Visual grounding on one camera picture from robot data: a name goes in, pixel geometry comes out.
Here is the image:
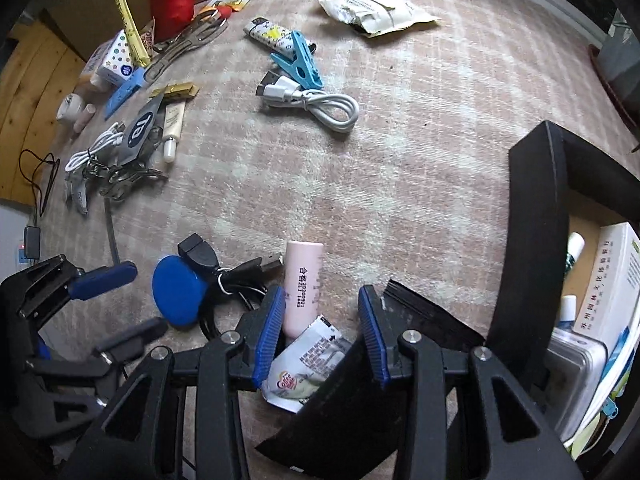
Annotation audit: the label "blue round disc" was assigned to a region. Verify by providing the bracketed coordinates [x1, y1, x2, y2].
[151, 255, 211, 330]

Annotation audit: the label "cream cosmetic tube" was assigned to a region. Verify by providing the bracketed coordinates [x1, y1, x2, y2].
[162, 102, 187, 164]

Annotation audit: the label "patterned lighter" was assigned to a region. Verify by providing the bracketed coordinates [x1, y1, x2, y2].
[243, 17, 316, 59]

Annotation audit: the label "white creamer packet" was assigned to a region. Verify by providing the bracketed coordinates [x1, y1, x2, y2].
[260, 313, 354, 414]

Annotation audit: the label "black adapter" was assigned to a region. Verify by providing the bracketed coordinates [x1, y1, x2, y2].
[22, 227, 44, 264]

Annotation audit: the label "red plastic bag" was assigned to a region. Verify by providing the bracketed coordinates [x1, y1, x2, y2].
[149, 0, 196, 44]

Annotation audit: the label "white USB cable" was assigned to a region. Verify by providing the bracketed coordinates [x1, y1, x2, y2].
[254, 70, 361, 135]

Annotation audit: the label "clear plastic case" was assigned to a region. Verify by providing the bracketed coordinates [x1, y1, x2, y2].
[544, 334, 617, 442]

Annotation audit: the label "white paper bag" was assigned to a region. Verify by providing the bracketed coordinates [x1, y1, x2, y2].
[315, 0, 442, 37]

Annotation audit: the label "black USB cable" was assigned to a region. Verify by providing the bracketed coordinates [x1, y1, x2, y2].
[178, 232, 286, 341]

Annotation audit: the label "black container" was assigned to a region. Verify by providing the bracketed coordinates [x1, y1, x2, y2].
[254, 120, 640, 480]

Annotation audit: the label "thin black cord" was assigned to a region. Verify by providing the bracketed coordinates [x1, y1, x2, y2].
[18, 148, 61, 226]

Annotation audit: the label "metal clip bunch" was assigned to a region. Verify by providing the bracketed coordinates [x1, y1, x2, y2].
[64, 159, 169, 216]

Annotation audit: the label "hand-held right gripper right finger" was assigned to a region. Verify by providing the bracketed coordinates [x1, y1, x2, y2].
[358, 284, 583, 480]

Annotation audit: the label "grey tag white letters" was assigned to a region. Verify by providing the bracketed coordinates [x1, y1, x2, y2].
[112, 97, 166, 166]

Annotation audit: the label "small white cable bundle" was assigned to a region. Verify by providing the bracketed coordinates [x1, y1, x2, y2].
[64, 119, 126, 174]

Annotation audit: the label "white green medicine box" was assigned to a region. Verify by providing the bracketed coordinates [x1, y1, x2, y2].
[569, 222, 640, 357]

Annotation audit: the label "small white jar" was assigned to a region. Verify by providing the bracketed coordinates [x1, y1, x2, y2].
[56, 93, 84, 124]

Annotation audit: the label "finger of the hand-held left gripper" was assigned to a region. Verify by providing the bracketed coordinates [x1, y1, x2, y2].
[17, 254, 139, 319]
[27, 318, 169, 376]

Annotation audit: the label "pink plaid blanket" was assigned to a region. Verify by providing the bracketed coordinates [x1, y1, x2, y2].
[45, 0, 640, 480]

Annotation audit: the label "dotted white box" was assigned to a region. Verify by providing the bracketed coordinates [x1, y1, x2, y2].
[82, 29, 151, 92]

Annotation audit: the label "wooden clothespin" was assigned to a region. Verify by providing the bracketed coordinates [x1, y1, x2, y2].
[151, 82, 199, 100]

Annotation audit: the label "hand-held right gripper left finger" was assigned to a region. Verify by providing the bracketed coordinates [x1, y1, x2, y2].
[60, 284, 286, 480]

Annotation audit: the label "green white toothpaste tube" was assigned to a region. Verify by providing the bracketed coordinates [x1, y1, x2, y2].
[566, 232, 586, 281]

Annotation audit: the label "grey cable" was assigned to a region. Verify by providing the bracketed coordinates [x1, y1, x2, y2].
[102, 194, 121, 266]

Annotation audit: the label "pink battery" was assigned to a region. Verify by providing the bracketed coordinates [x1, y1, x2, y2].
[282, 240, 324, 339]

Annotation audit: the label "pink lip balm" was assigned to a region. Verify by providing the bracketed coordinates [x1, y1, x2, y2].
[72, 104, 96, 134]

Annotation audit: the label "yellow paper stick packet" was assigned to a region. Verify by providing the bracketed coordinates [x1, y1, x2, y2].
[104, 0, 151, 69]

